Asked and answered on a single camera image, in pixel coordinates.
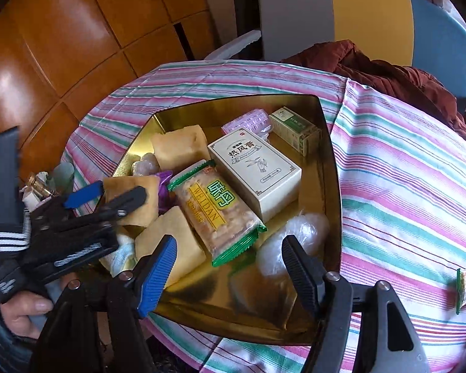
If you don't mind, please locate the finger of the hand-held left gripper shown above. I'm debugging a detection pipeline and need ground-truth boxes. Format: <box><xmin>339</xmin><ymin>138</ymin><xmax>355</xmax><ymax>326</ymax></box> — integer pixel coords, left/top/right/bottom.
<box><xmin>58</xmin><ymin>186</ymin><xmax>148</xmax><ymax>237</ymax></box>
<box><xmin>35</xmin><ymin>181</ymin><xmax>105</xmax><ymax>219</ymax></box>

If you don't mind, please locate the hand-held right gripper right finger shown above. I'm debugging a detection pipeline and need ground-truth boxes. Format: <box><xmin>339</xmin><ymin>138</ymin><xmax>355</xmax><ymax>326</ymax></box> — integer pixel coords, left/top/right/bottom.
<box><xmin>281</xmin><ymin>235</ymin><xmax>432</xmax><ymax>373</ymax></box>

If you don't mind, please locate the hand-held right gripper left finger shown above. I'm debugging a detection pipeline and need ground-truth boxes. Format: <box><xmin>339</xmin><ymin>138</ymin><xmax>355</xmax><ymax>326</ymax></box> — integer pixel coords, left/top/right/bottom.
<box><xmin>31</xmin><ymin>234</ymin><xmax>178</xmax><ymax>373</ymax></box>

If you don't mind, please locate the pale blue white soft packet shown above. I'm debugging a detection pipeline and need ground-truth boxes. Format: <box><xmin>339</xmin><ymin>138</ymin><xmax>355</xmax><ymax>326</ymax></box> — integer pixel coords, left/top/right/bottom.
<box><xmin>100</xmin><ymin>235</ymin><xmax>137</xmax><ymax>277</ymax></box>

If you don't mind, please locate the small orange toy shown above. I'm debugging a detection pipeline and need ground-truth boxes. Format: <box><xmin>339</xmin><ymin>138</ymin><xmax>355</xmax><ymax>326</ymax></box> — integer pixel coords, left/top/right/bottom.
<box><xmin>135</xmin><ymin>206</ymin><xmax>206</xmax><ymax>288</ymax></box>

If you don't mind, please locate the purple item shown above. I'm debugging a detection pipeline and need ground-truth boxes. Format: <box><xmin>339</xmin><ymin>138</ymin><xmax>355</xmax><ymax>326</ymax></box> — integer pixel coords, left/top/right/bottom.
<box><xmin>155</xmin><ymin>170</ymin><xmax>175</xmax><ymax>215</ymax></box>

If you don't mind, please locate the white plastic-wrapped bundle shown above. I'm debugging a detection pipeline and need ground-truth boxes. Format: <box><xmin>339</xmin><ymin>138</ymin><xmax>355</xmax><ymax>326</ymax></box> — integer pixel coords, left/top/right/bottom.
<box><xmin>256</xmin><ymin>210</ymin><xmax>331</xmax><ymax>277</ymax></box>

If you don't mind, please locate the gold metal tin box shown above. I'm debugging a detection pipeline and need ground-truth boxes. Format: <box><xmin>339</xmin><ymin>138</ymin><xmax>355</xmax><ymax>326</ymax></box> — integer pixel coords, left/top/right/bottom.
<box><xmin>109</xmin><ymin>94</ymin><xmax>342</xmax><ymax>346</ymax></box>

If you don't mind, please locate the cream cardboard medicine box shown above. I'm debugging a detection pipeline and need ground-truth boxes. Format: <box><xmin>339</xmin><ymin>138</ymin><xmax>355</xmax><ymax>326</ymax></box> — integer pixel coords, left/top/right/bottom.
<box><xmin>208</xmin><ymin>130</ymin><xmax>303</xmax><ymax>222</ymax></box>

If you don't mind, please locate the small green tan box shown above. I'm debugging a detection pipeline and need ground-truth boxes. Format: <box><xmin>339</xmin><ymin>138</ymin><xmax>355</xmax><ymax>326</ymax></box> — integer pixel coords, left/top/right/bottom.
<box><xmin>269</xmin><ymin>107</ymin><xmax>322</xmax><ymax>157</ymax></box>

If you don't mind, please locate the pink hair roller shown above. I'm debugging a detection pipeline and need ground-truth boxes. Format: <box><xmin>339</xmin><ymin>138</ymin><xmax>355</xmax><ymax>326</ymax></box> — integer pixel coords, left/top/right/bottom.
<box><xmin>222</xmin><ymin>109</ymin><xmax>274</xmax><ymax>140</ymax></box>

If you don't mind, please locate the person's left hand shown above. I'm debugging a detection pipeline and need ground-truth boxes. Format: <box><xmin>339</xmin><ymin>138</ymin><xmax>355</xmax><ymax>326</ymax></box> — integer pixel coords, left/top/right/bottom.
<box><xmin>0</xmin><ymin>260</ymin><xmax>78</xmax><ymax>339</ymax></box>

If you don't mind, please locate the striped pink green tablecloth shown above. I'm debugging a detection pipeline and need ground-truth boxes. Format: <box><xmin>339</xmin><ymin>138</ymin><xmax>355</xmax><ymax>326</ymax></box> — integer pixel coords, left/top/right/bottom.
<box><xmin>60</xmin><ymin>60</ymin><xmax>466</xmax><ymax>373</ymax></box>

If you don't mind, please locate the wooden wardrobe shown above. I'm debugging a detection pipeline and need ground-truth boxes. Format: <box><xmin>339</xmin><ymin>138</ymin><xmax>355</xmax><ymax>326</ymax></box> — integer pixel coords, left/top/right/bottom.
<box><xmin>0</xmin><ymin>0</ymin><xmax>222</xmax><ymax>187</ymax></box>

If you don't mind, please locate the maroon jacket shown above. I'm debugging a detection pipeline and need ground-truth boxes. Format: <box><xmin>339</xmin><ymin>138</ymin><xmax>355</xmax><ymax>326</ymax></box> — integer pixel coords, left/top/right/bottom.
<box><xmin>280</xmin><ymin>40</ymin><xmax>466</xmax><ymax>146</ymax></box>

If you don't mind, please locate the black rolled mat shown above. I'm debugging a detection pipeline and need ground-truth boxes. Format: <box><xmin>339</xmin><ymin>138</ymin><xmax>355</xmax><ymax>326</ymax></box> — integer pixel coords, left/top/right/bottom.
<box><xmin>233</xmin><ymin>0</ymin><xmax>262</xmax><ymax>43</ymax></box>

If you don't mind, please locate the grey yellow blue chair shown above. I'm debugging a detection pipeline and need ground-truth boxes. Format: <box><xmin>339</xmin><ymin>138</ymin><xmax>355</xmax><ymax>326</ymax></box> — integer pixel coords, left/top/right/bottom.
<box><xmin>204</xmin><ymin>0</ymin><xmax>466</xmax><ymax>125</ymax></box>

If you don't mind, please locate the black white striped strap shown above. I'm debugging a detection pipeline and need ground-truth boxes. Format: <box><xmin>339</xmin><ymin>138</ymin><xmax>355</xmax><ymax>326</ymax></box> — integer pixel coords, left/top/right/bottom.
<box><xmin>0</xmin><ymin>227</ymin><xmax>34</xmax><ymax>255</ymax></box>

